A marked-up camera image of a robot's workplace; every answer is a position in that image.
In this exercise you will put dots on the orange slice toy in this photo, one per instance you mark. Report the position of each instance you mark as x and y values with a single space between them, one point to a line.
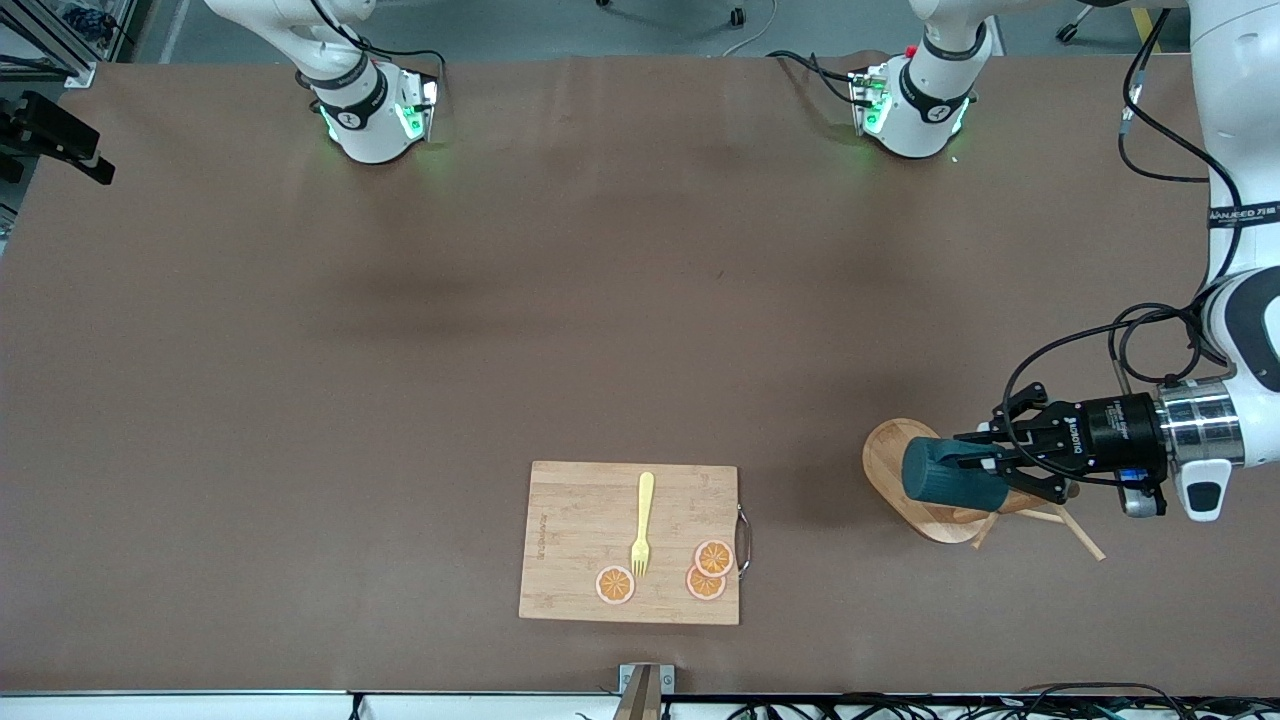
702 588
615 585
714 557

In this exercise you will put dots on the wooden mug tree rack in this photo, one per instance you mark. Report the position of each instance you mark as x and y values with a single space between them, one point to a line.
885 450

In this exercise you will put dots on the metal base connector bracket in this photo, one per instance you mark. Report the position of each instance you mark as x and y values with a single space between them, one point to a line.
870 100
418 105

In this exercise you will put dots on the black chair caster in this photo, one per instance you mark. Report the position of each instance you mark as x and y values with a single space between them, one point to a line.
1068 32

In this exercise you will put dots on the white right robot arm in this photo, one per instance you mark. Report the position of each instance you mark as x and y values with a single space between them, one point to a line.
365 130

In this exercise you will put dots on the yellow plastic fork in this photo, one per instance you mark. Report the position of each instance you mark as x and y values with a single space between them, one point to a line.
645 500

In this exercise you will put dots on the white table edge rail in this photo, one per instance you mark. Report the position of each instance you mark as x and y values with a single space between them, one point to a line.
200 706

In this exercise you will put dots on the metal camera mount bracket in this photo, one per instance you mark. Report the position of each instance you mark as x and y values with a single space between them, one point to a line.
640 690

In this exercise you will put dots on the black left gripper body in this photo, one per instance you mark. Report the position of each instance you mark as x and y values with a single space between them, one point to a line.
1118 435

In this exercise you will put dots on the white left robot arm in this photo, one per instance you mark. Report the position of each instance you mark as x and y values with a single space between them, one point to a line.
1240 100

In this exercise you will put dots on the aluminium frame profile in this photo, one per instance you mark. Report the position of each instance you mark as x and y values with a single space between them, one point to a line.
60 55

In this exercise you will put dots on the blue tangled item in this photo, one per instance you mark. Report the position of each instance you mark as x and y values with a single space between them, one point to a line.
90 22

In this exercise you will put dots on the teal cup yellow inside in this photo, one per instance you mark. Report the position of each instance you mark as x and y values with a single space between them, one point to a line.
940 480

